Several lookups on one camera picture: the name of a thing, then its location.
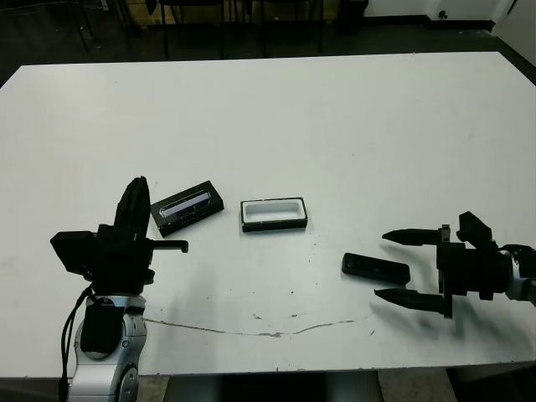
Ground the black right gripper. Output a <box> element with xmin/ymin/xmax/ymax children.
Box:
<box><xmin>374</xmin><ymin>224</ymin><xmax>514</xmax><ymax>322</ymax></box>

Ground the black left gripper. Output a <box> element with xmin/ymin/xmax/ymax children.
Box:
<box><xmin>92</xmin><ymin>175</ymin><xmax>191</xmax><ymax>296</ymax></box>

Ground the small black rectangular bar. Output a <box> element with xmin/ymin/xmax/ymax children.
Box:
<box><xmin>341</xmin><ymin>252</ymin><xmax>411</xmax><ymax>288</ymax></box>

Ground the black printed box lid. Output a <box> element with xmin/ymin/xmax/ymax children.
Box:
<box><xmin>149</xmin><ymin>179</ymin><xmax>225</xmax><ymax>239</ymax></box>

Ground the black box with white insert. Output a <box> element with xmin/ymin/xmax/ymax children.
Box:
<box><xmin>240</xmin><ymin>194</ymin><xmax>310</xmax><ymax>234</ymax></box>

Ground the black waste bin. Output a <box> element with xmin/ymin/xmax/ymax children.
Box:
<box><xmin>334</xmin><ymin>0</ymin><xmax>370</xmax><ymax>35</ymax></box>

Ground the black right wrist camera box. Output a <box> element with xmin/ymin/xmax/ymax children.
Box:
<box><xmin>456</xmin><ymin>211</ymin><xmax>494</xmax><ymax>250</ymax></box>

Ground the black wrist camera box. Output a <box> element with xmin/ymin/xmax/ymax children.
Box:
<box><xmin>49</xmin><ymin>231</ymin><xmax>101</xmax><ymax>276</ymax></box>
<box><xmin>456</xmin><ymin>211</ymin><xmax>494</xmax><ymax>250</ymax></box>

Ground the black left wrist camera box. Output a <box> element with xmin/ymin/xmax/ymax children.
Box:
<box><xmin>49</xmin><ymin>231</ymin><xmax>101</xmax><ymax>276</ymax></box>

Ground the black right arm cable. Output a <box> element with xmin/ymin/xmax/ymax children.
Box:
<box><xmin>492</xmin><ymin>244</ymin><xmax>536</xmax><ymax>255</ymax></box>

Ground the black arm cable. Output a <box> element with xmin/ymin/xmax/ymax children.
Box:
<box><xmin>60</xmin><ymin>284</ymin><xmax>95</xmax><ymax>402</ymax></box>
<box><xmin>492</xmin><ymin>244</ymin><xmax>536</xmax><ymax>255</ymax></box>

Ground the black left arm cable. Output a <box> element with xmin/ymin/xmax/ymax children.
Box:
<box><xmin>60</xmin><ymin>284</ymin><xmax>95</xmax><ymax>402</ymax></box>

